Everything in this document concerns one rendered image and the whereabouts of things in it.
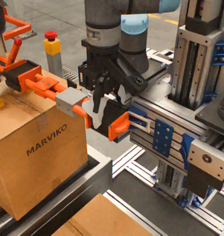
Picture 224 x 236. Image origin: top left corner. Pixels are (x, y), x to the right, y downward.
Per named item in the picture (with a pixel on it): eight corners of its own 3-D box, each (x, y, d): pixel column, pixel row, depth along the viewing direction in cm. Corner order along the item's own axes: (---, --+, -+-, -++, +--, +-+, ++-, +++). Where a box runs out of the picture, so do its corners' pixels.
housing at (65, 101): (55, 109, 85) (53, 96, 82) (72, 98, 89) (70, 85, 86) (72, 118, 81) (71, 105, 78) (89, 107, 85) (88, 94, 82)
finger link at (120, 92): (112, 95, 84) (104, 74, 76) (130, 102, 81) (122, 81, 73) (106, 104, 83) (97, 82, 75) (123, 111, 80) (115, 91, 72)
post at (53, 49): (62, 164, 223) (42, 40, 160) (69, 159, 227) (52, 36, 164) (68, 169, 220) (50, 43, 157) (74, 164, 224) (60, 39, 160)
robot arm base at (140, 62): (129, 55, 139) (130, 35, 132) (155, 66, 131) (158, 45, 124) (107, 66, 130) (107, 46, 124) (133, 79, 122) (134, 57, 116)
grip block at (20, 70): (4, 85, 95) (0, 69, 91) (29, 72, 101) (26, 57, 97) (21, 94, 91) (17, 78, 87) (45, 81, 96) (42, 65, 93)
